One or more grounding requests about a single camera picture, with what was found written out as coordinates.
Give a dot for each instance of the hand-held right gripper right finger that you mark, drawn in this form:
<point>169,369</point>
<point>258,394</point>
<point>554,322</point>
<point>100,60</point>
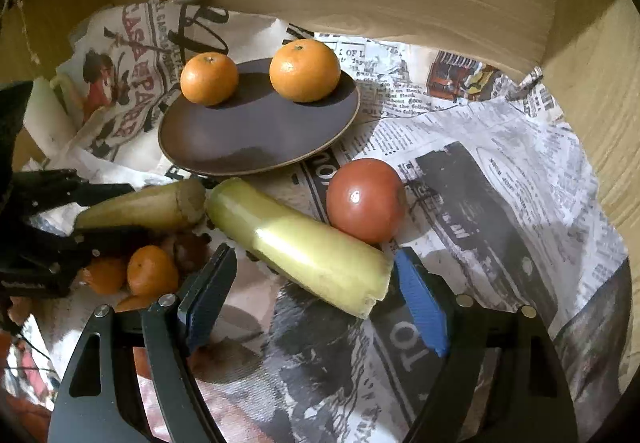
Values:
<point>424,308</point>

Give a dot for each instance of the dark brown plate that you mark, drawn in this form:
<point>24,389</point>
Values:
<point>255,138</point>

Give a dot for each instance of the red tomato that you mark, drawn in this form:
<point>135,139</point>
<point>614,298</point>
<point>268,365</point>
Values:
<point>367,200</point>

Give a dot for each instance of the brownish green banana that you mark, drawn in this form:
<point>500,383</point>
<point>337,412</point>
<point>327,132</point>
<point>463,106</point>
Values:
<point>150,208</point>

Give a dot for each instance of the large orange mandarin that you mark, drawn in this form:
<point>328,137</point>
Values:
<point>305,70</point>

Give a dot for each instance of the yellow green banana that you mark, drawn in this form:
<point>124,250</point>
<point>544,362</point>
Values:
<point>300,243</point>

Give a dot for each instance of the small orange mandarin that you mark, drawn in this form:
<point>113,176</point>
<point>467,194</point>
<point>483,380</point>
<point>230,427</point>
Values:
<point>209,78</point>

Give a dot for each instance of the brown round fruit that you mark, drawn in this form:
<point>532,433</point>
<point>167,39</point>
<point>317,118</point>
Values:
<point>192,250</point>

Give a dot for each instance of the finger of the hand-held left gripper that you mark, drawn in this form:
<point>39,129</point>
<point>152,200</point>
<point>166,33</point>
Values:
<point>55,188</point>
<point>50,263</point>

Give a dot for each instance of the newspaper print paper sheet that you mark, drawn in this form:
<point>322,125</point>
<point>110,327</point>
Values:
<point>500,148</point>

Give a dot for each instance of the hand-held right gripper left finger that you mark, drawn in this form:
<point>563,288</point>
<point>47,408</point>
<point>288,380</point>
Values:
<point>206,310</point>

